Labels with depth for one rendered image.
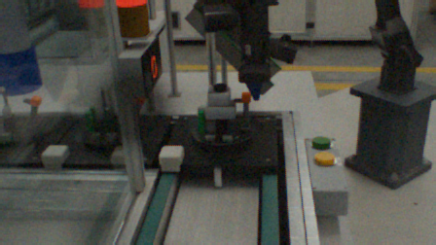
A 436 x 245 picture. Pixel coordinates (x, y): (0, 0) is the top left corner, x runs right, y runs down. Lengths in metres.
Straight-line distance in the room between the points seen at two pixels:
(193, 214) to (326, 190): 0.25
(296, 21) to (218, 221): 4.26
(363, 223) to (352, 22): 4.17
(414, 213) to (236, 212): 0.37
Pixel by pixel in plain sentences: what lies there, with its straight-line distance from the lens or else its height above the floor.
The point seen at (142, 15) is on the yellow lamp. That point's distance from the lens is 0.78.
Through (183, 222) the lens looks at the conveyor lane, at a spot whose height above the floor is 0.92.
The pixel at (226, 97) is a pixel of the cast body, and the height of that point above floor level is 1.08.
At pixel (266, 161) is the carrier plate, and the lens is 0.97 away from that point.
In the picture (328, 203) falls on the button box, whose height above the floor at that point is 0.93.
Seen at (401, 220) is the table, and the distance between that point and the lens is 1.04.
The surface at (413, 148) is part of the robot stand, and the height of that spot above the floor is 0.94.
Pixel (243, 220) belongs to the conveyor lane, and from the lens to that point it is 0.90.
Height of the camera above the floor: 1.46
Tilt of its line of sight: 25 degrees down
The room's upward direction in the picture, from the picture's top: 3 degrees counter-clockwise
